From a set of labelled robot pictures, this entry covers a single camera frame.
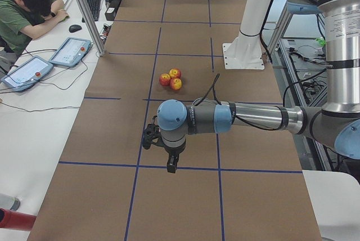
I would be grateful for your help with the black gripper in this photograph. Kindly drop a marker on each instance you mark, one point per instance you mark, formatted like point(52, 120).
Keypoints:
point(172, 152)

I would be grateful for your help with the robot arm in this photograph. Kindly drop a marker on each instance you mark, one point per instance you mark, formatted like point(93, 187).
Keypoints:
point(335, 124)

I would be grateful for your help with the red yellow apple three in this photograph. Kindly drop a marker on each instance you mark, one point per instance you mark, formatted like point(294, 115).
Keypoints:
point(176, 84)

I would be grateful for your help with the red yellow apple one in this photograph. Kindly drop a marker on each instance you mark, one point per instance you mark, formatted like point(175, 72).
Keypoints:
point(165, 79)

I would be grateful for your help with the red yellow apple two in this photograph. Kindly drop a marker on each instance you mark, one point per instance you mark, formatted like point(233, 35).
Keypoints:
point(175, 73)

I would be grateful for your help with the brown paper table cover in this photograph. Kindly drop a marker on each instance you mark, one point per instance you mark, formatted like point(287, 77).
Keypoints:
point(246, 184)

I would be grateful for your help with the far teach pendant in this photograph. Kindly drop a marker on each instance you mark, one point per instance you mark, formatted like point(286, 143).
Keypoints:
point(71, 52)

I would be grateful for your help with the teach pendant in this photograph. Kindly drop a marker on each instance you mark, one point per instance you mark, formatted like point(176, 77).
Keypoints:
point(28, 74)
point(71, 52)

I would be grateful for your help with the black computer mouse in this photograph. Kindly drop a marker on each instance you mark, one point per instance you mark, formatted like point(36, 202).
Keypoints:
point(74, 28)

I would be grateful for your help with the near teach pendant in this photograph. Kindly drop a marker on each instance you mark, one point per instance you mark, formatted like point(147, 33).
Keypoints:
point(28, 74)

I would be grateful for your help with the red cylinder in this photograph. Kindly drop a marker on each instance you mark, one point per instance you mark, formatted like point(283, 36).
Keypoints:
point(16, 220)

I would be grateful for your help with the black keyboard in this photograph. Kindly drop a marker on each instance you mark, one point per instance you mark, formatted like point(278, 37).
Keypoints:
point(94, 7)

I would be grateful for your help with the person in green shirt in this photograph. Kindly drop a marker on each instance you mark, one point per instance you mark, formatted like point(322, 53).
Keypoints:
point(25, 20)

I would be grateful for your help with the white camera post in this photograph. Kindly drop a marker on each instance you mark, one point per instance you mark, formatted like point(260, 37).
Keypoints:
point(245, 51)

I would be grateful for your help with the aluminium frame post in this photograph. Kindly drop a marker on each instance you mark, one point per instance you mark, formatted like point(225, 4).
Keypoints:
point(91, 26)

